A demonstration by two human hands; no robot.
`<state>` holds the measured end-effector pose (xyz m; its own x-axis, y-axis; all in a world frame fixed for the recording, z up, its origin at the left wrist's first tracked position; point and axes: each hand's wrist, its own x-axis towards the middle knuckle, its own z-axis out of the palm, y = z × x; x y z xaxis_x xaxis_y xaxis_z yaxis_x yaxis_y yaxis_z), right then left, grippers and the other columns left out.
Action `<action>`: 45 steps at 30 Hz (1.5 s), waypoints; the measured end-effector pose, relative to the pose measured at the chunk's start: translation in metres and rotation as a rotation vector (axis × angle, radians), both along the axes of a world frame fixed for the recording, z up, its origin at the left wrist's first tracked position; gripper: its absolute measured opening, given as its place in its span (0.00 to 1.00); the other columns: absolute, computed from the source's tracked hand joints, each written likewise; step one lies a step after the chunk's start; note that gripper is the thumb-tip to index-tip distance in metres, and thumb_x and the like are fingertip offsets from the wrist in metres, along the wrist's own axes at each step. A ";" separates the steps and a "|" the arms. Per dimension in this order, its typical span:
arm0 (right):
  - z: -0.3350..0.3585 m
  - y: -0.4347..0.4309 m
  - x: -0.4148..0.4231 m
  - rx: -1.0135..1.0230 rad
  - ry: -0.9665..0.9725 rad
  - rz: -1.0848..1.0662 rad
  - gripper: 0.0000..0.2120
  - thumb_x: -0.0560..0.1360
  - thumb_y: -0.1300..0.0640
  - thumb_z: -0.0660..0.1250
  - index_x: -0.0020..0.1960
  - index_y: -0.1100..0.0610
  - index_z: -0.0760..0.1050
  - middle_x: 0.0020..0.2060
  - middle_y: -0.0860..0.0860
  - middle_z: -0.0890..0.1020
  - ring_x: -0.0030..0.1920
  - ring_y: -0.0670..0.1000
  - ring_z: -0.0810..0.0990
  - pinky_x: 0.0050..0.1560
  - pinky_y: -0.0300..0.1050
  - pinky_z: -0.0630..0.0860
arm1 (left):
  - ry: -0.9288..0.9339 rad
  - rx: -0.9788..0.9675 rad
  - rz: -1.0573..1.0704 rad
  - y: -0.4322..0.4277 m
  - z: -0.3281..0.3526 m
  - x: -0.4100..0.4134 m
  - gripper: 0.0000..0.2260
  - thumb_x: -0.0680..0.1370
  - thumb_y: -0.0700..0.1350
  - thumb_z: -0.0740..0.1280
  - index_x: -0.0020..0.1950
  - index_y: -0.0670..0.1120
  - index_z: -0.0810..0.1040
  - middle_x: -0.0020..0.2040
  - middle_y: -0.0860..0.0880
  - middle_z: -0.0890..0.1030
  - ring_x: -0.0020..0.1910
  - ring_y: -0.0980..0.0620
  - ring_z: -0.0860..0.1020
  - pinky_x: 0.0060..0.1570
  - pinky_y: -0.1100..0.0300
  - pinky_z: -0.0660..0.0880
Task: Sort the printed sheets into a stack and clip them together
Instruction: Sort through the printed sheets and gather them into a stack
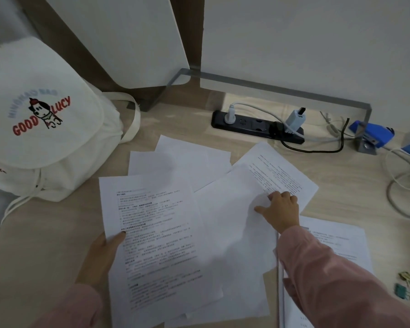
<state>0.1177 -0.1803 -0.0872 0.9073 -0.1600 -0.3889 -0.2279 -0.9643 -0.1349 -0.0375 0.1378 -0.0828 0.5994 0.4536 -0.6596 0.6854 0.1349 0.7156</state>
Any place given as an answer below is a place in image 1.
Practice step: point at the person's right hand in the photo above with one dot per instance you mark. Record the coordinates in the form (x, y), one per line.
(284, 213)

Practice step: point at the person's left hand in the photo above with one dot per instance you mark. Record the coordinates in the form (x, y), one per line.
(97, 263)

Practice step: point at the person's right thumb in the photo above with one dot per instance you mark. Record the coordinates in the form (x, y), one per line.
(263, 210)

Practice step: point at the person's left thumb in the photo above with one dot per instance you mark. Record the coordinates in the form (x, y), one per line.
(117, 238)

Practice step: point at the printed paper sheet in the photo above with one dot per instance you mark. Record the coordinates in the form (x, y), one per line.
(341, 239)
(157, 242)
(280, 170)

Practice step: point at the person's right forearm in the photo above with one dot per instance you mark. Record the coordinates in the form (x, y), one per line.
(331, 286)

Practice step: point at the person's left forearm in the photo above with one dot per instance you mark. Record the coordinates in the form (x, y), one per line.
(71, 309)

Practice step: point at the black power strip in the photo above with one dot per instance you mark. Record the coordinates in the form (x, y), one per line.
(252, 126)

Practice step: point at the white usb charger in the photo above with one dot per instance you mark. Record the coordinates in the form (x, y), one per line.
(295, 121)

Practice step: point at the white canvas backpack with print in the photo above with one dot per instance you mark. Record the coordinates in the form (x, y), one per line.
(54, 140)

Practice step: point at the blue stapler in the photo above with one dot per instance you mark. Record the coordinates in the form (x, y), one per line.
(377, 134)

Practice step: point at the gold binder clip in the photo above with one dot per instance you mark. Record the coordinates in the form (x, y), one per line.
(407, 278)

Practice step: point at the green binder clip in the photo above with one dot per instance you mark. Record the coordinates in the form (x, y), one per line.
(401, 291)

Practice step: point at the white flat panel board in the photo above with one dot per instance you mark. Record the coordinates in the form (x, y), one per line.
(133, 37)

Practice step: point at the grey metal frame stand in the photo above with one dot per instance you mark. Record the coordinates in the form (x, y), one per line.
(276, 89)

